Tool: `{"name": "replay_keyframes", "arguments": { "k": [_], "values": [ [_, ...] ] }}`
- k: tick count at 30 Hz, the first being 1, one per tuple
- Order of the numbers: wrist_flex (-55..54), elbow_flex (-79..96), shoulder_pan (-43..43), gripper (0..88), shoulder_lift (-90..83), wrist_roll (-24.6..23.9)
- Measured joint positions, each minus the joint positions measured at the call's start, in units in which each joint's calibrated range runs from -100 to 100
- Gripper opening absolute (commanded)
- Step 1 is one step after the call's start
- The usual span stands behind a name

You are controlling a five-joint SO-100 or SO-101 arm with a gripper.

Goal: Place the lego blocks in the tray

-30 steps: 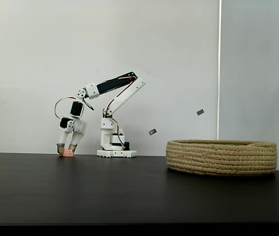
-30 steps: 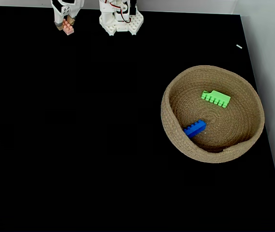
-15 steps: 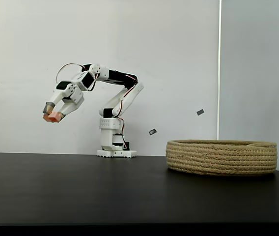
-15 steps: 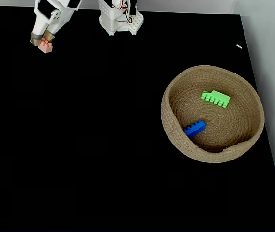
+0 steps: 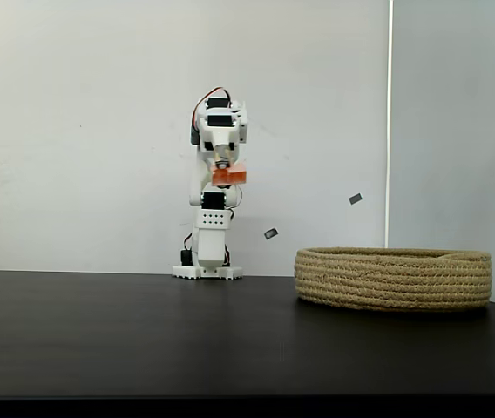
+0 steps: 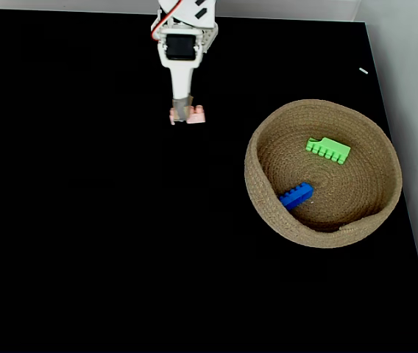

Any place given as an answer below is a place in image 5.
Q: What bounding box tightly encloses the red white black servo cable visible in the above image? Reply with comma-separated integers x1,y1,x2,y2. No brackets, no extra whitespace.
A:
191,86,234,131

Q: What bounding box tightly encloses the woven rope basket tray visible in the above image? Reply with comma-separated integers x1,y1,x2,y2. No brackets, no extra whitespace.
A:
294,246,492,313

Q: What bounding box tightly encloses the pink lego block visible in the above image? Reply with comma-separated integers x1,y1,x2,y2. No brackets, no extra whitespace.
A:
211,163,248,189

